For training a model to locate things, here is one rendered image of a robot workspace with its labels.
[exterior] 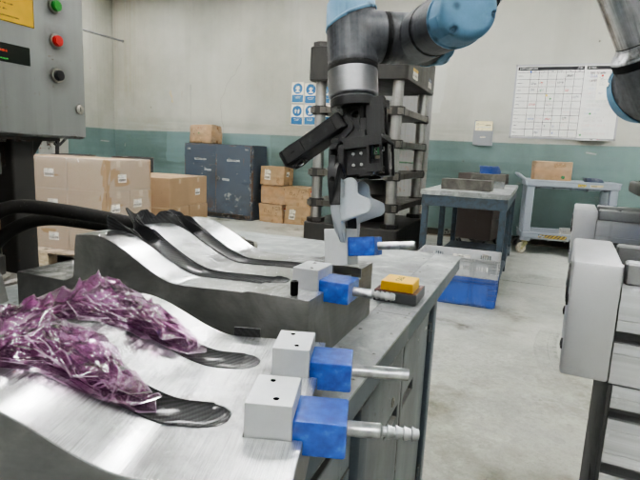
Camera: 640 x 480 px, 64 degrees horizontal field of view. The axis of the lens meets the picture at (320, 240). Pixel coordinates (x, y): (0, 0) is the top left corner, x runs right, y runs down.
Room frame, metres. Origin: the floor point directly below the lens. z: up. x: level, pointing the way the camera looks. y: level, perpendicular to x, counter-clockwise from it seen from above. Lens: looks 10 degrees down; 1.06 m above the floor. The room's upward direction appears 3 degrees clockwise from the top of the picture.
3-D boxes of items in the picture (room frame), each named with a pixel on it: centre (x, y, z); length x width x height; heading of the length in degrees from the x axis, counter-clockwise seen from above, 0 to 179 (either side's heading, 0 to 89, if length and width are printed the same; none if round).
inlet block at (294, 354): (0.47, -0.03, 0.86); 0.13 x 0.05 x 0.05; 85
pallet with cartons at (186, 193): (5.58, 1.99, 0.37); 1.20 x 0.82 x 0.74; 76
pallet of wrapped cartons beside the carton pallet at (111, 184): (4.60, 2.23, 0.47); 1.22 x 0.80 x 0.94; 72
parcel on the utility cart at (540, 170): (6.11, -2.70, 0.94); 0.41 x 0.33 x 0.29; 75
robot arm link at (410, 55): (0.81, -0.14, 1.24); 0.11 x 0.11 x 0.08; 12
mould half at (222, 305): (0.80, 0.19, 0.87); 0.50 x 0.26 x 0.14; 68
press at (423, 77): (5.42, -0.54, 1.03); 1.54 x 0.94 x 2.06; 158
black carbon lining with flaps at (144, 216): (0.78, 0.18, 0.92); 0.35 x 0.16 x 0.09; 68
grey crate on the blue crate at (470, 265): (3.84, -1.07, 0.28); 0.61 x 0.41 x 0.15; 68
